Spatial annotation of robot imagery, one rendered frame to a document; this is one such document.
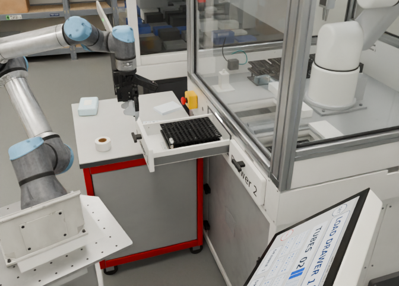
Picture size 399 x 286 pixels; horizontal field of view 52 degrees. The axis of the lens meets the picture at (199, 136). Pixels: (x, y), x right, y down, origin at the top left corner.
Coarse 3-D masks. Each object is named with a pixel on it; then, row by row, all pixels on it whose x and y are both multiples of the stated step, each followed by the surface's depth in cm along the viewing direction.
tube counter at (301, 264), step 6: (300, 258) 85; (306, 258) 83; (300, 264) 83; (306, 264) 81; (294, 270) 83; (300, 270) 81; (294, 276) 80; (300, 276) 79; (288, 282) 80; (294, 282) 78
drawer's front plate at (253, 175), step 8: (232, 144) 159; (232, 152) 161; (240, 152) 153; (240, 160) 153; (248, 160) 148; (248, 168) 147; (256, 168) 144; (240, 176) 156; (248, 176) 148; (256, 176) 141; (248, 184) 150; (256, 184) 142; (264, 184) 139; (256, 192) 143; (264, 192) 141; (256, 200) 145
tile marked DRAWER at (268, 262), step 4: (276, 248) 101; (280, 248) 99; (272, 252) 101; (276, 252) 99; (268, 256) 100; (272, 256) 98; (276, 256) 96; (264, 260) 100; (268, 260) 98; (272, 260) 96; (264, 264) 98; (268, 264) 96; (260, 268) 98; (264, 268) 96; (268, 268) 94; (260, 272) 95
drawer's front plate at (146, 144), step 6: (138, 120) 175; (138, 126) 171; (138, 132) 174; (144, 132) 166; (144, 138) 162; (144, 144) 163; (150, 144) 158; (144, 150) 166; (150, 150) 155; (144, 156) 168; (150, 156) 157; (150, 162) 158; (150, 168) 159
